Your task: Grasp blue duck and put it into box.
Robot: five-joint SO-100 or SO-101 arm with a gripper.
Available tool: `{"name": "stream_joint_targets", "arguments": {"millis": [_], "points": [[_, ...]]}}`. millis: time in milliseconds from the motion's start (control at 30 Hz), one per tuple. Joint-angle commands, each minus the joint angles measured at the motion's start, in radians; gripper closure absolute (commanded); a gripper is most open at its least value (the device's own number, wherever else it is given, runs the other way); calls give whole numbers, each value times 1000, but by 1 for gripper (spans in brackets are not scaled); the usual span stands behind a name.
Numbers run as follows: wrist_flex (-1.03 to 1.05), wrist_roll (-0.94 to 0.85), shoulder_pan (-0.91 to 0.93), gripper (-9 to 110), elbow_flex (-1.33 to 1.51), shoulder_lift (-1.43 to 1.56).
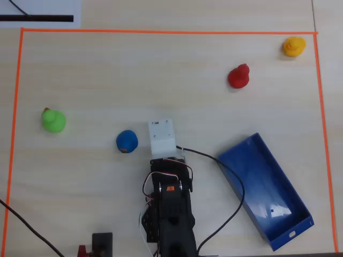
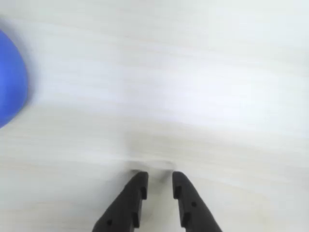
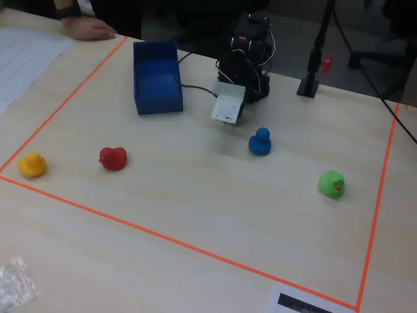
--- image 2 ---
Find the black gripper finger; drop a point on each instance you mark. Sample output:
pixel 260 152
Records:
pixel 195 212
pixel 123 210

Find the blue rubber duck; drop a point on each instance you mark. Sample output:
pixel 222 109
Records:
pixel 10 79

